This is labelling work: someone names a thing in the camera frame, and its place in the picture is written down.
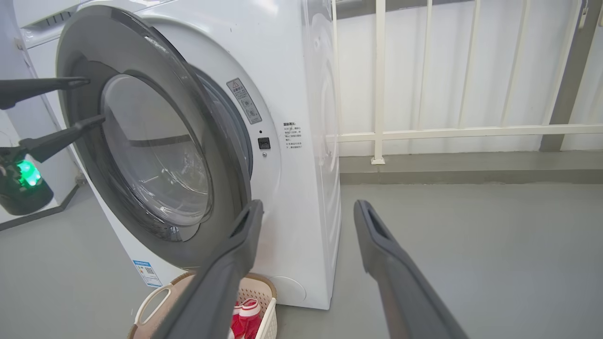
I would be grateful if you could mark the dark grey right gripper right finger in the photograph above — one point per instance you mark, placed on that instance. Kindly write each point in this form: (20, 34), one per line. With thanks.
(405, 296)

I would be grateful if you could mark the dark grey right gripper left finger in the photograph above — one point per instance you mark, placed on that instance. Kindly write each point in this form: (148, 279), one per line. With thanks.
(216, 292)

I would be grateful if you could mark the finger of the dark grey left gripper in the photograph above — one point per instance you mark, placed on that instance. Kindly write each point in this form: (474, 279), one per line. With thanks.
(61, 139)
(33, 89)

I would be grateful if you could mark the red and white clothes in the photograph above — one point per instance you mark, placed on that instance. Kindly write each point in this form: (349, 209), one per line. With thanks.
(247, 320)

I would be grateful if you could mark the black glass washing machine door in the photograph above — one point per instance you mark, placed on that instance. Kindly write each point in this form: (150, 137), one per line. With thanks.
(155, 155)

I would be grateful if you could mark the cream basket with brown rim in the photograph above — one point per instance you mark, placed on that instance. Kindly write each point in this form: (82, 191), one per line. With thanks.
(160, 306)

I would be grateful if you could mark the white front-load washing machine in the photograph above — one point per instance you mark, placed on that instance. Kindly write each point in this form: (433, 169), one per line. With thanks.
(292, 212)

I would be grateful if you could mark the black door latch socket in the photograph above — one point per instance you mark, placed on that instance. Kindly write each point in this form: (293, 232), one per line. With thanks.
(264, 143)

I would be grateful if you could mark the grey rubber door gasket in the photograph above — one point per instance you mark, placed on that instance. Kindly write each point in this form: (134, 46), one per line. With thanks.
(238, 122)

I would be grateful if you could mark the blue energy label sticker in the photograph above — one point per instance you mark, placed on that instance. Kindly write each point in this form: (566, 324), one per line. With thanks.
(147, 273)

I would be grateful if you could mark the round white filter cover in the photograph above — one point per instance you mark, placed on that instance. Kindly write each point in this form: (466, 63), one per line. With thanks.
(289, 289)

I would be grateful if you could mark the grey warning sticker with triangle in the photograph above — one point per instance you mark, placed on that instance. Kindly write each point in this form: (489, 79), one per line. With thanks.
(244, 101)

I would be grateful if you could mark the white metal railing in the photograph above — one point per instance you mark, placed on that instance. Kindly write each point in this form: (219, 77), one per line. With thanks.
(379, 94)

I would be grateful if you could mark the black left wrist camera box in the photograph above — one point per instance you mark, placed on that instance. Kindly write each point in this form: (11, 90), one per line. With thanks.
(23, 195)

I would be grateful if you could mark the grey vertical post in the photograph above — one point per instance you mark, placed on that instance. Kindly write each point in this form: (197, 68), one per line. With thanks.
(567, 84)

